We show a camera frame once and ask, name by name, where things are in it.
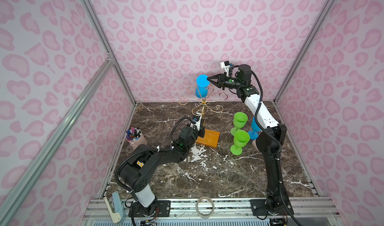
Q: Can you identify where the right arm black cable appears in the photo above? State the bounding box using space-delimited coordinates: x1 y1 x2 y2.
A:
229 65 296 226

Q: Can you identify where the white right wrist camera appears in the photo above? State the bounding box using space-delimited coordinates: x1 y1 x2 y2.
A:
220 61 234 77

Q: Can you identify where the aluminium frame strut left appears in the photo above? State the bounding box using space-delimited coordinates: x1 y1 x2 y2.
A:
1 59 115 226

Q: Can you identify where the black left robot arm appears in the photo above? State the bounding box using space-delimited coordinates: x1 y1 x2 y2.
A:
115 127 205 215

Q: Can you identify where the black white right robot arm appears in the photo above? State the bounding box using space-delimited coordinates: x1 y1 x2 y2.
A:
207 64 294 216

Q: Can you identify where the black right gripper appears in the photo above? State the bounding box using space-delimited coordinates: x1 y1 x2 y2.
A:
209 73 244 91

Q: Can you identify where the gold wire rack wooden base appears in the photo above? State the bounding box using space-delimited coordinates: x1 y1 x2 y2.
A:
179 85 229 148

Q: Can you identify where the clear tape roll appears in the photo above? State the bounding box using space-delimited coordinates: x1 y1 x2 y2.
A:
195 196 215 219

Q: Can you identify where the aluminium front rail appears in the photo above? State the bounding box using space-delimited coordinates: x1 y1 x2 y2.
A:
78 197 346 226

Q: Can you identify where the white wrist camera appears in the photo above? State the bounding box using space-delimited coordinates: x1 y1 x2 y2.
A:
190 113 204 132
220 61 234 77

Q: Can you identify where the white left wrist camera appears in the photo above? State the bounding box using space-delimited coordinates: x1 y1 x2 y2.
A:
190 113 204 132

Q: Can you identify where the blue wine glass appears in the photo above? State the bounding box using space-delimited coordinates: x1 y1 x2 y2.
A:
195 75 210 99
248 118 262 141

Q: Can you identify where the pink pen holder cup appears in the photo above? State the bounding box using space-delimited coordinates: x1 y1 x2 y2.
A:
126 127 147 150

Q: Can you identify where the green wine glass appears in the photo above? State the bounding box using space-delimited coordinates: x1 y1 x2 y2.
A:
231 130 250 156
231 112 248 136

